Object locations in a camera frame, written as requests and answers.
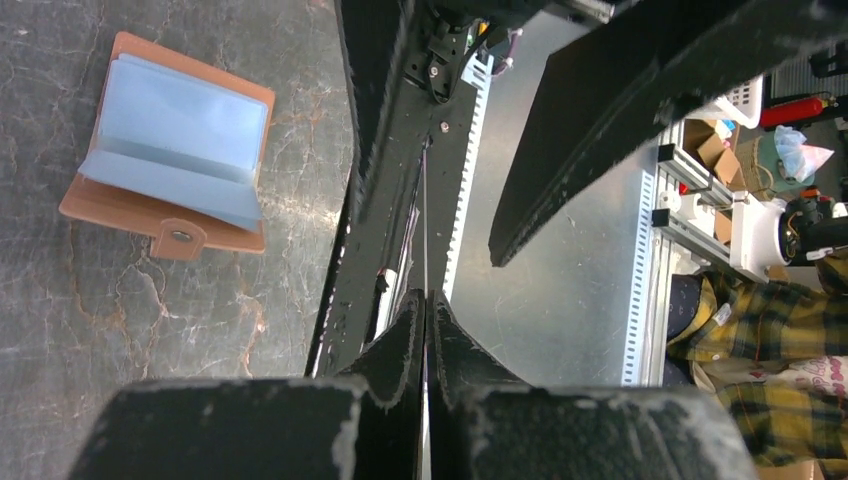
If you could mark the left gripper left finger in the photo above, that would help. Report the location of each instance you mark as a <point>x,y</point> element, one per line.
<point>361,423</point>

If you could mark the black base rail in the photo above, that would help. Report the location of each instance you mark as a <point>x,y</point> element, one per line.
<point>407,66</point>

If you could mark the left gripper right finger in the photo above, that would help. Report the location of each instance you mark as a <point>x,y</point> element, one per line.
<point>487,423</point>

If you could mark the aluminium frame rail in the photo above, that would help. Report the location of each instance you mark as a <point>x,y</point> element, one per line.
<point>659,234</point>

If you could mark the yellow plaid cloth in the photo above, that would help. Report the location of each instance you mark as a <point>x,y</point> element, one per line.
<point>773,355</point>

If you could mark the red fire extinguisher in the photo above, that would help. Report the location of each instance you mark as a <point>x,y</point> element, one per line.
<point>801,111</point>

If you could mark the brown leather card holder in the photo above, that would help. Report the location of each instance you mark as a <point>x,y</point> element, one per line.
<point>175,153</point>

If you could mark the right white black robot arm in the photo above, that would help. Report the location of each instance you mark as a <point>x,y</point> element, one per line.
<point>619,86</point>

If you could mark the white plastic basket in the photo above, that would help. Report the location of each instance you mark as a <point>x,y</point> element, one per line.
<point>742,105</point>

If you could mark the cardboard box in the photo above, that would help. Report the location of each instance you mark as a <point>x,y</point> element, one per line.
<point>712,143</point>

